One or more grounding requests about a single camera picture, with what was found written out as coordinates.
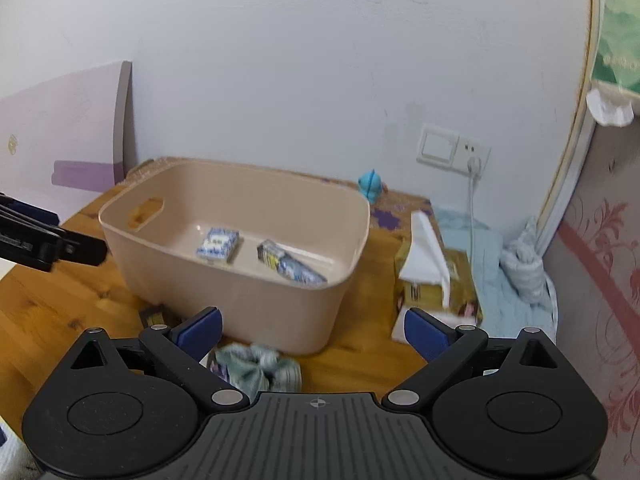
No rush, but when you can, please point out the gold tissue box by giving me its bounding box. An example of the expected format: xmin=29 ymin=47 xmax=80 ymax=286
xmin=390 ymin=210 xmax=484 ymax=344

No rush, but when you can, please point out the blue white porcelain-pattern box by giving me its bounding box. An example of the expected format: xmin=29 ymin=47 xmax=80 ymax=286
xmin=195 ymin=228 xmax=241 ymax=263

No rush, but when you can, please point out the lilac headboard panel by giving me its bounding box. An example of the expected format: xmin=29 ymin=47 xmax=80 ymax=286
xmin=0 ymin=61 xmax=131 ymax=221

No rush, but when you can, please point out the light blue blanket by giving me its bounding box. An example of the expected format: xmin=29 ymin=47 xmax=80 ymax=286
xmin=434 ymin=208 xmax=559 ymax=340

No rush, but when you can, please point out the green plaid scrunchie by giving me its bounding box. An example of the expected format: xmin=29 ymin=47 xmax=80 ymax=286
xmin=217 ymin=344 xmax=303 ymax=401

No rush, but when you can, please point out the beige plastic storage bin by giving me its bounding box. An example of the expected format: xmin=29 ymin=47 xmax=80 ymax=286
xmin=99 ymin=160 xmax=370 ymax=356

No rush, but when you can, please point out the black box gold character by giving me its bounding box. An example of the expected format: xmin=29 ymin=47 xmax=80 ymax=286
xmin=139 ymin=306 xmax=177 ymax=328

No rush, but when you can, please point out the blue toy figurine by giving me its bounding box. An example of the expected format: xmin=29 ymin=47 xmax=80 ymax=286
xmin=357 ymin=169 xmax=388 ymax=205

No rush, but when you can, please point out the green hanging tissue pack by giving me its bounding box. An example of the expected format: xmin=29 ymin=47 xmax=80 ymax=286
xmin=586 ymin=0 xmax=640 ymax=128

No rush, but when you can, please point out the dark toothpaste box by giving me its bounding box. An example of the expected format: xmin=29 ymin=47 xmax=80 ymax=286
xmin=257 ymin=240 xmax=326 ymax=286

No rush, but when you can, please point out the white power cable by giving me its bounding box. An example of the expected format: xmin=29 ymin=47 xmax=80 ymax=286
xmin=464 ymin=156 xmax=484 ymax=252

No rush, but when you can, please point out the floral purple cloth mat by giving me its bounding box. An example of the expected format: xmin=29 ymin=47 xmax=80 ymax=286
xmin=370 ymin=191 xmax=439 ymax=237

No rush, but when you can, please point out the white wall switch socket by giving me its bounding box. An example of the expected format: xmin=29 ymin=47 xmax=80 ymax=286
xmin=416 ymin=124 xmax=491 ymax=179

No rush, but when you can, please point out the small purple card box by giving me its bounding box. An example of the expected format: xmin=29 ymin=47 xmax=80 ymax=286
xmin=206 ymin=349 xmax=230 ymax=382

